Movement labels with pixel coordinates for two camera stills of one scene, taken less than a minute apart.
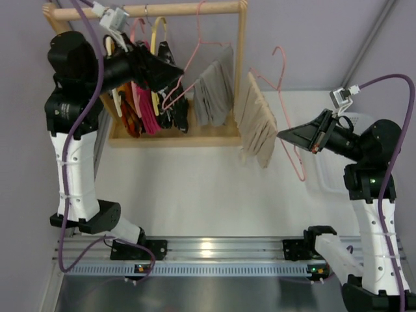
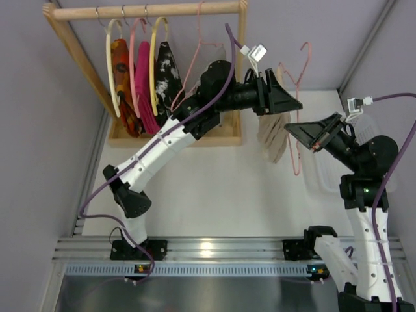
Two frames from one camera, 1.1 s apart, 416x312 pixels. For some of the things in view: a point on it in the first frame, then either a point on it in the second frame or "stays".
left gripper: x=138 y=64 → x=264 y=95
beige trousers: x=256 y=122 → x=273 y=129
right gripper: x=324 y=132 stays
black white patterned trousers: x=173 y=108 stays
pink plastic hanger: x=132 y=83 stays
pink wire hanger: x=279 y=90 → x=296 y=83
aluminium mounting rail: x=332 y=255 stays
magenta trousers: x=149 y=111 stays
